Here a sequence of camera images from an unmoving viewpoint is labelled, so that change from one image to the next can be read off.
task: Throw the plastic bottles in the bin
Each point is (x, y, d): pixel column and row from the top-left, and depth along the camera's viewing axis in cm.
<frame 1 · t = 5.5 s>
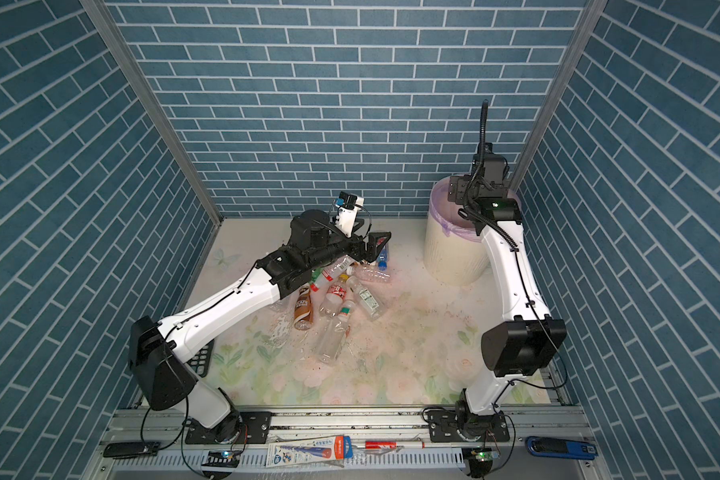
left hand: (377, 229, 71), fingers open
right hand: (473, 177, 77), fingers open
white bin with pink liner: (454, 253, 87), point 21 cm above the table
brown coffee drink bottle: (303, 314, 90), point 6 cm above the table
red label cola bottle: (334, 297, 97), point 3 cm above the table
clear bottle green cap: (333, 333, 92), on the table
clear bottle green label: (372, 308, 91), point 6 cm above the table
blue red label bottle: (382, 264, 105), point 4 cm above the table
clear ribbed bottle: (372, 274, 103), point 3 cm above the table

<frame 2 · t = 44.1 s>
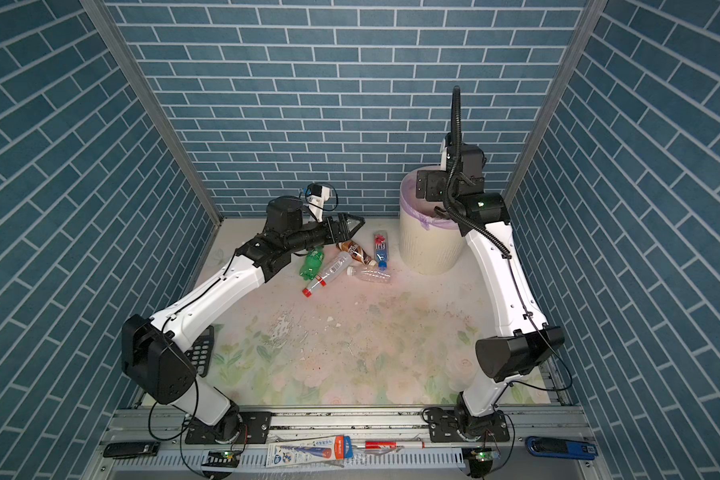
left hand: (352, 224, 75), fingers open
right hand: (432, 173, 73), fingers open
green soda bottle: (317, 261, 104), point 5 cm above the table
amber small bottle: (356, 251, 107), point 5 cm above the table
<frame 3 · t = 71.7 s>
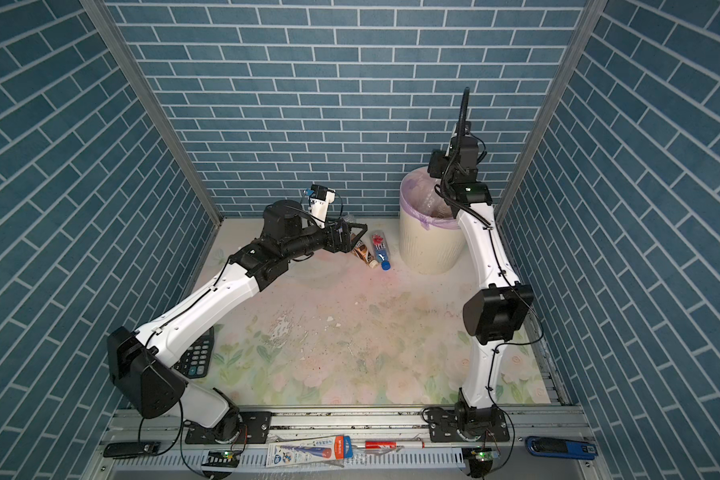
left hand: (355, 226, 72), fingers open
right hand: (440, 152, 82), fingers open
amber small bottle: (362, 254, 107), point 4 cm above the table
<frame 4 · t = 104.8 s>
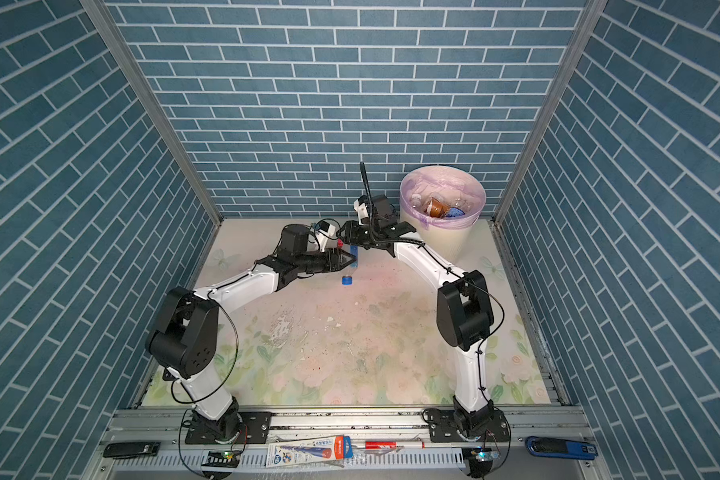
left hand: (350, 258, 87), fingers open
right hand: (340, 231, 90), fingers open
blue red label bottle: (347, 280, 88), point 14 cm above the table
amber small bottle: (438, 209, 98), point 21 cm above the table
blue label water bottle: (455, 212, 93), point 24 cm above the table
